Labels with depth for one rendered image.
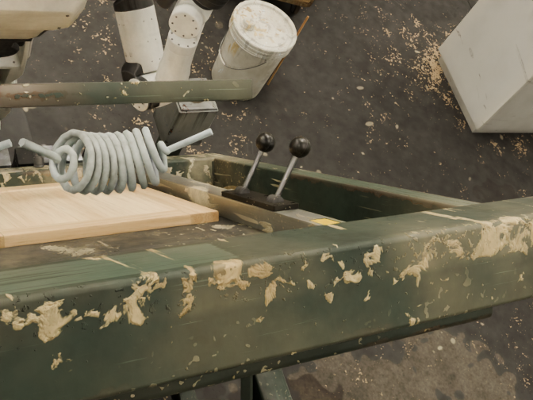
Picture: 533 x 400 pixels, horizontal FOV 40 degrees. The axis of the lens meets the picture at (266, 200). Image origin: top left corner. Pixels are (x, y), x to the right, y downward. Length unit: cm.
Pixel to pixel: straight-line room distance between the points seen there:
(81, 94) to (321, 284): 28
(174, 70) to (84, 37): 177
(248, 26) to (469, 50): 138
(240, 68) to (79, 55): 69
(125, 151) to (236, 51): 250
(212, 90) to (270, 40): 249
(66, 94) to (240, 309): 24
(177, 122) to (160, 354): 144
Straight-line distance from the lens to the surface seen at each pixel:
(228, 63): 328
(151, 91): 69
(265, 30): 324
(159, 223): 131
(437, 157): 380
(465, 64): 410
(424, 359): 315
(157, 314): 63
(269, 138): 136
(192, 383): 92
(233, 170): 186
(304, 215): 118
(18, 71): 211
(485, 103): 397
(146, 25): 171
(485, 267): 85
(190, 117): 203
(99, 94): 67
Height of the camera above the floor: 242
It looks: 51 degrees down
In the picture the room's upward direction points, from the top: 36 degrees clockwise
